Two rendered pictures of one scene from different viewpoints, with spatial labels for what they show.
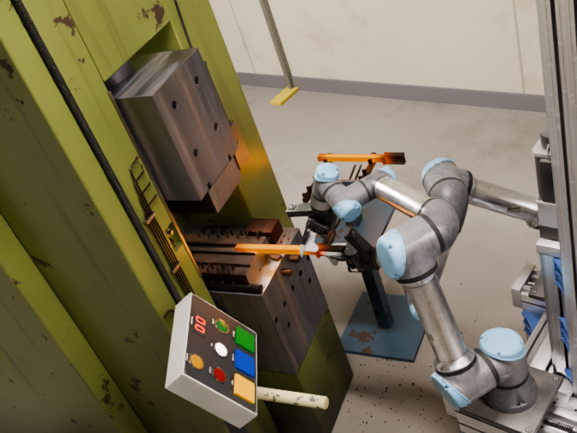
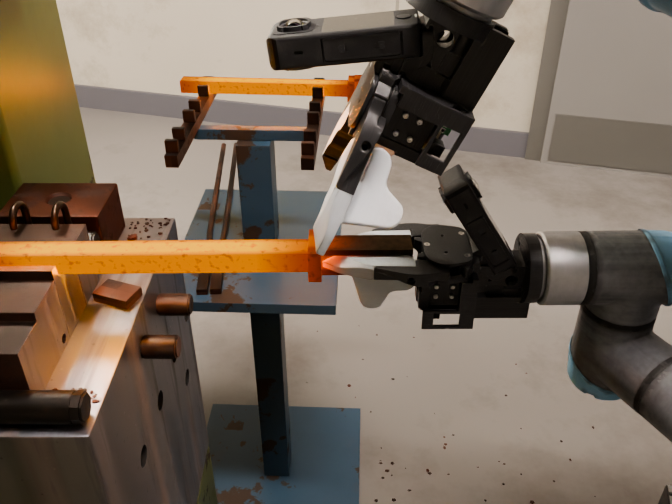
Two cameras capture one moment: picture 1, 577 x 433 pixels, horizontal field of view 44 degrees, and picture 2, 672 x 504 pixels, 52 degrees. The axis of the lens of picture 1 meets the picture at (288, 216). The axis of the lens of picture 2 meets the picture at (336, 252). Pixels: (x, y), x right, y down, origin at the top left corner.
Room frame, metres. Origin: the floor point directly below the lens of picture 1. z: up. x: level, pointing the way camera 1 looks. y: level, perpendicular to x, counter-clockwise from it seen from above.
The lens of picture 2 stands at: (1.51, 0.25, 1.38)
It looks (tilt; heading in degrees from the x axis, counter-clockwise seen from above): 34 degrees down; 325
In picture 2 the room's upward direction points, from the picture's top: straight up
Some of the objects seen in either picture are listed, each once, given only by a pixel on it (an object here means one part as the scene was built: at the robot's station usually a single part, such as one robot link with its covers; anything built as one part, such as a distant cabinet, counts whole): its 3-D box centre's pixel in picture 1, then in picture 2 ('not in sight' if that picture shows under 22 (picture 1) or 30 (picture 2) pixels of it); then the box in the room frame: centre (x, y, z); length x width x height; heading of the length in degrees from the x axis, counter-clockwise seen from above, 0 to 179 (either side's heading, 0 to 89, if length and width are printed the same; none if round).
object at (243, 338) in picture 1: (244, 340); not in sight; (1.68, 0.27, 1.01); 0.07 x 0.05 x 0.07; 170
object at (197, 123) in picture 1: (154, 120); not in sight; (2.27, 0.31, 1.56); 0.42 x 0.39 x 0.40; 55
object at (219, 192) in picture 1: (176, 185); not in sight; (2.24, 0.34, 1.32); 0.42 x 0.20 x 0.10; 55
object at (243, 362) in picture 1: (244, 363); not in sight; (1.59, 0.29, 1.01); 0.07 x 0.05 x 0.07; 170
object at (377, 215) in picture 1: (355, 223); (262, 244); (2.50, -0.26, 0.67); 0.40 x 0.30 x 0.02; 143
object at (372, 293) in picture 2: (332, 259); (369, 283); (1.94, -0.09, 0.98); 0.09 x 0.03 x 0.06; 58
